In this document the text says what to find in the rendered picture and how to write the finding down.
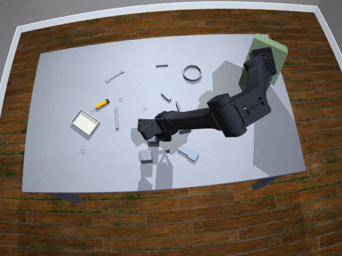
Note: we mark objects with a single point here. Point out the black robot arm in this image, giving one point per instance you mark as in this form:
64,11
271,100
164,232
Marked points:
224,112

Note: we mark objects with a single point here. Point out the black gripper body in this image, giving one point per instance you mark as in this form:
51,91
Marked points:
165,137

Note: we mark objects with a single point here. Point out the white shallow rectangular tray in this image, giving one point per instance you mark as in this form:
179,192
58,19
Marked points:
85,122

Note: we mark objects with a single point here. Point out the yellow rectangular bar with black end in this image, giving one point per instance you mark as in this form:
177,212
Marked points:
103,103

